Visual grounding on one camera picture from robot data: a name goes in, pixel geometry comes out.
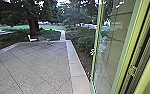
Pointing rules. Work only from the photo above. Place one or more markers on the metal door hinge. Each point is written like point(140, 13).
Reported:
point(132, 70)

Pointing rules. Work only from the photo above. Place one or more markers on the dark green hedge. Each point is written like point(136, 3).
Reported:
point(82, 40)

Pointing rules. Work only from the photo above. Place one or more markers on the small lobby chair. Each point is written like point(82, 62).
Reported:
point(32, 38)

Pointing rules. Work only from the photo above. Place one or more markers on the large dark trunk tree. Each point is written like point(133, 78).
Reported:
point(33, 26)

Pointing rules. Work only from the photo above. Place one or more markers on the low dark shrub bed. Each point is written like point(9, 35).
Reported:
point(11, 37)

